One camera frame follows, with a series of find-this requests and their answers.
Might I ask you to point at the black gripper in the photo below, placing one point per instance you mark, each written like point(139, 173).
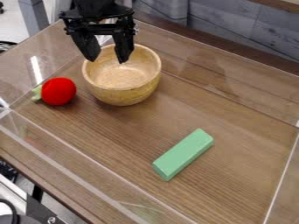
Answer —
point(123, 32)

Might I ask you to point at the red plush fruit green leaf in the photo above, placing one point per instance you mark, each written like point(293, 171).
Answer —
point(56, 91)

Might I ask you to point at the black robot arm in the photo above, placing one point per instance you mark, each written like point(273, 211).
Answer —
point(92, 7)

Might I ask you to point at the wooden bowl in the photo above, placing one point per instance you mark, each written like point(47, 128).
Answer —
point(123, 84)

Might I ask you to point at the green rectangular block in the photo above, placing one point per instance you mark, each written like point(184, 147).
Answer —
point(181, 154)

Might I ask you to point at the clear acrylic corner bracket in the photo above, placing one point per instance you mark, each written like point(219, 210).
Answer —
point(103, 39)

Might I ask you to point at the clear acrylic tray enclosure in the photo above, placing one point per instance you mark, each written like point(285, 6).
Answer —
point(87, 152)

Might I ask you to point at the black metal base bracket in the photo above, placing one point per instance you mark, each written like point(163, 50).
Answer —
point(37, 214)

